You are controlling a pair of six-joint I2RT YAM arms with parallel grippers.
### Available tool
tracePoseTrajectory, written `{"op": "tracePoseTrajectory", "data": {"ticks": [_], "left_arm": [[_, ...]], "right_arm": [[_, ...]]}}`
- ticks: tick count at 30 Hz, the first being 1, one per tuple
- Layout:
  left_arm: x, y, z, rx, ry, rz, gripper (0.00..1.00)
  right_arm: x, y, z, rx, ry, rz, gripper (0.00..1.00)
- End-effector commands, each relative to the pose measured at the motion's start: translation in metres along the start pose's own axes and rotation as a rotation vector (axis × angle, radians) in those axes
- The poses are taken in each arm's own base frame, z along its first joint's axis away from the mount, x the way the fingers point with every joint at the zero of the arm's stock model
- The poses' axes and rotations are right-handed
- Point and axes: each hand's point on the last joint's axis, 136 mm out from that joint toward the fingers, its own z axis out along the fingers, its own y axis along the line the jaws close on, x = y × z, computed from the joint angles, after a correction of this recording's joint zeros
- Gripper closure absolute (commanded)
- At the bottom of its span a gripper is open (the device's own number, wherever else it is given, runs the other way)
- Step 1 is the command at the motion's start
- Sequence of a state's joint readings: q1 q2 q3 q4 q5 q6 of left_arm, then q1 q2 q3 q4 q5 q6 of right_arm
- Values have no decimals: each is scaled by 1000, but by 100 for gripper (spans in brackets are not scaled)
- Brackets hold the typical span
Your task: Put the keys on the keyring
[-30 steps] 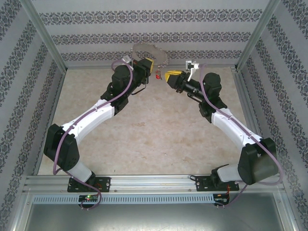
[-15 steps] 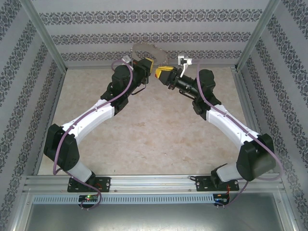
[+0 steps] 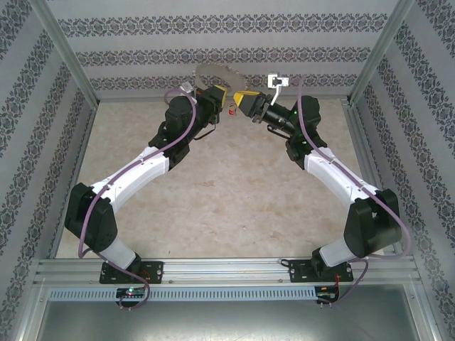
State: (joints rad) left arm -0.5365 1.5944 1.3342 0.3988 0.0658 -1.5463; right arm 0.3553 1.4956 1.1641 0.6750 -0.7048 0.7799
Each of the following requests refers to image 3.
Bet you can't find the large metal keyring with rings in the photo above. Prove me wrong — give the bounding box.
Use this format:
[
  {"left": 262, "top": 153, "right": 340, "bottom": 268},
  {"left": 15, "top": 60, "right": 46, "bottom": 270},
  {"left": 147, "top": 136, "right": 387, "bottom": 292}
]
[{"left": 193, "top": 63, "right": 249, "bottom": 94}]

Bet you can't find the right controller circuit board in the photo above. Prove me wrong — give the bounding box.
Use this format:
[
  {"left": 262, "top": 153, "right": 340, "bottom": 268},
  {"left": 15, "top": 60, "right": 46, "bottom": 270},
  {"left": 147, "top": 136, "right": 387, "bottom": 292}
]
[{"left": 317, "top": 285, "right": 341, "bottom": 301}]

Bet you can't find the controller circuit board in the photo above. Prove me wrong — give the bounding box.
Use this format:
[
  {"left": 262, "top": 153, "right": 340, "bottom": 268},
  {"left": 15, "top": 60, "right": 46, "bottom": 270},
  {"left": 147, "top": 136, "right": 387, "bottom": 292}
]
[
  {"left": 116, "top": 287, "right": 147, "bottom": 299},
  {"left": 317, "top": 285, "right": 341, "bottom": 301}
]

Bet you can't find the left controller circuit board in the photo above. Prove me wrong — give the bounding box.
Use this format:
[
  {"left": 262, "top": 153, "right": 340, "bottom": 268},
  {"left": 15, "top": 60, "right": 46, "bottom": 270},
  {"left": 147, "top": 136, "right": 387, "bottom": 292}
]
[{"left": 116, "top": 287, "right": 147, "bottom": 299}]

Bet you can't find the grey sheet metal tray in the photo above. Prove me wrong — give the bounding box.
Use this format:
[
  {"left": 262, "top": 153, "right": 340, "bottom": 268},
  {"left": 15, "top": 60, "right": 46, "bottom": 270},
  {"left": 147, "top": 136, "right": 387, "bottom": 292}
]
[{"left": 33, "top": 283, "right": 437, "bottom": 341}]

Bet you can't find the thin black left gripper cable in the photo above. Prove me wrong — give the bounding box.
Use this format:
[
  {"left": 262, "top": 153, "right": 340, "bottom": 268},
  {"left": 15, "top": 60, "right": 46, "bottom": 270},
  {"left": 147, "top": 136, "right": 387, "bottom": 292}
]
[{"left": 193, "top": 120, "right": 218, "bottom": 141}]

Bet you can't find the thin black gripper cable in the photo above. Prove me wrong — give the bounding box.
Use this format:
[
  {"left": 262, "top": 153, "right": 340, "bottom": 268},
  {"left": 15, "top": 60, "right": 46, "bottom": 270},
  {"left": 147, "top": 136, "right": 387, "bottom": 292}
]
[
  {"left": 193, "top": 120, "right": 218, "bottom": 141},
  {"left": 268, "top": 124, "right": 291, "bottom": 138}
]

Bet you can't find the thin black right gripper cable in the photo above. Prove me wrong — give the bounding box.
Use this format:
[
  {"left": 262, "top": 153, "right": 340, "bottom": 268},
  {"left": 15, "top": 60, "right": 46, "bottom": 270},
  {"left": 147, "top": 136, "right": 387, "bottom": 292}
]
[{"left": 268, "top": 124, "right": 291, "bottom": 138}]

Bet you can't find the aluminium frame cross beam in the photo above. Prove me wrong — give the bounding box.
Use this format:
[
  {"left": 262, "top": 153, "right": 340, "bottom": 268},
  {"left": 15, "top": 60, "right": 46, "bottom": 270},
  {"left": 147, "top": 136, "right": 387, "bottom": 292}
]
[{"left": 96, "top": 92, "right": 353, "bottom": 103}]

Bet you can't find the aluminium frame post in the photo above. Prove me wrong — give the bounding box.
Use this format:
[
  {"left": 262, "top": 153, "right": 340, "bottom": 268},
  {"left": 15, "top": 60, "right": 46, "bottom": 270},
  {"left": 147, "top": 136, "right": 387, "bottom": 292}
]
[
  {"left": 349, "top": 0, "right": 416, "bottom": 104},
  {"left": 28, "top": 0, "right": 100, "bottom": 106}
]

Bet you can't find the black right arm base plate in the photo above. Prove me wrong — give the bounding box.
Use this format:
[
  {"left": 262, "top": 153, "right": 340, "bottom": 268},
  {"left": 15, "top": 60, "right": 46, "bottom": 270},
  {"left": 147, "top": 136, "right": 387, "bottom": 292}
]
[{"left": 288, "top": 259, "right": 355, "bottom": 284}]

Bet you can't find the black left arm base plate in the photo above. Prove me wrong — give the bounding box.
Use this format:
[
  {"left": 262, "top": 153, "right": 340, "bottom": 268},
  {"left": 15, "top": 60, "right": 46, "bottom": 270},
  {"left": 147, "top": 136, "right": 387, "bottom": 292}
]
[{"left": 99, "top": 261, "right": 164, "bottom": 285}]

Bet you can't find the aluminium mounting rail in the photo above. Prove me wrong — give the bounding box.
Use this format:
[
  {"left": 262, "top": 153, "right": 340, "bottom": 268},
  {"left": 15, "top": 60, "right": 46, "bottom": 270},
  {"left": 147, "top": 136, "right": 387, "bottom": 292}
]
[{"left": 33, "top": 258, "right": 422, "bottom": 285}]

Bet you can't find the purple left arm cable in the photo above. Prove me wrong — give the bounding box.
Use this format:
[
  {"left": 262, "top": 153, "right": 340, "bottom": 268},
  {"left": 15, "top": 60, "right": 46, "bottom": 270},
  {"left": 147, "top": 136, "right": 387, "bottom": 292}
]
[{"left": 77, "top": 88, "right": 199, "bottom": 312}]

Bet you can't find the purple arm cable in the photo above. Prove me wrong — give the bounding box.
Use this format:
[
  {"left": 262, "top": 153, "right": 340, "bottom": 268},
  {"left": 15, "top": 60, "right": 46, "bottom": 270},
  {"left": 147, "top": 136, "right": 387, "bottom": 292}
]
[
  {"left": 290, "top": 76, "right": 413, "bottom": 307},
  {"left": 77, "top": 88, "right": 199, "bottom": 312}
]

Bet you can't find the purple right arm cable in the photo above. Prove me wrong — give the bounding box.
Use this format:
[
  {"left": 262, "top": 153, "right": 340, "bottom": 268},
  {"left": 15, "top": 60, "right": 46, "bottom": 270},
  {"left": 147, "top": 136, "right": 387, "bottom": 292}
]
[{"left": 290, "top": 76, "right": 413, "bottom": 307}]

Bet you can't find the white slotted cable duct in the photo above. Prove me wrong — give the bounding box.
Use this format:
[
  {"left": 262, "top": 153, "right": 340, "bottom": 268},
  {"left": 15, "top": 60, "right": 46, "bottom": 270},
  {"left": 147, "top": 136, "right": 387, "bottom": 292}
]
[{"left": 48, "top": 286, "right": 317, "bottom": 302}]

